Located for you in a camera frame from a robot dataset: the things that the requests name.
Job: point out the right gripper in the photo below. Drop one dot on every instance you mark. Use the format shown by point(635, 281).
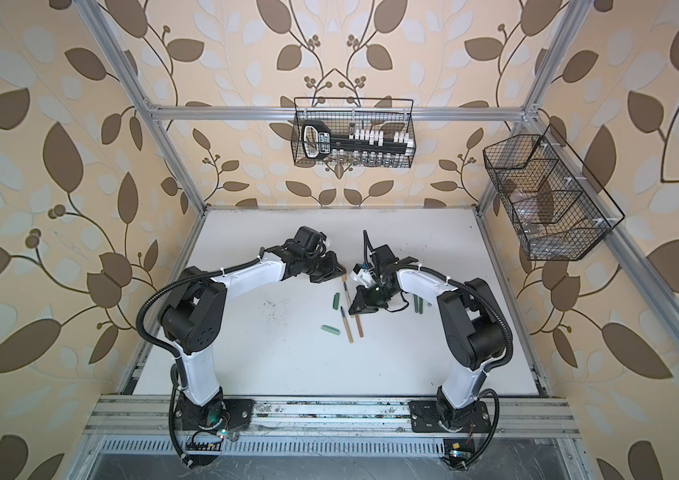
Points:
point(360, 300)

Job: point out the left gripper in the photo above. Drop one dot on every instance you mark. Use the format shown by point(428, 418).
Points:
point(332, 267)

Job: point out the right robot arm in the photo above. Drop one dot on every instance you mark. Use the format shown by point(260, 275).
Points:
point(477, 334)

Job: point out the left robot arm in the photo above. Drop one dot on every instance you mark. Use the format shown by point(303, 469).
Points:
point(184, 317)

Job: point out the light green cap lower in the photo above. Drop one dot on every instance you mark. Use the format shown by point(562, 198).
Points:
point(330, 329)

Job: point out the black socket tool set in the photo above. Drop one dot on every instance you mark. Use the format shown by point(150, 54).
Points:
point(320, 142)

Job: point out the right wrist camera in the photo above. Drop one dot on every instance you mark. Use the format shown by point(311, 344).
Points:
point(363, 274)

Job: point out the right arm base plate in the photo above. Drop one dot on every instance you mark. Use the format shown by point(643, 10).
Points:
point(437, 416)

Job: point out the back wire basket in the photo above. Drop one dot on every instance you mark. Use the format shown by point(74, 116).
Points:
point(387, 113)

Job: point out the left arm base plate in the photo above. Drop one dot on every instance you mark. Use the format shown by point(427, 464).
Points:
point(228, 414)

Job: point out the side wire basket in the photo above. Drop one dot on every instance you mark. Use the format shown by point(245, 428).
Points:
point(558, 208)

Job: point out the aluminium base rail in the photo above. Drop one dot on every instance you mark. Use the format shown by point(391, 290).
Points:
point(338, 416)

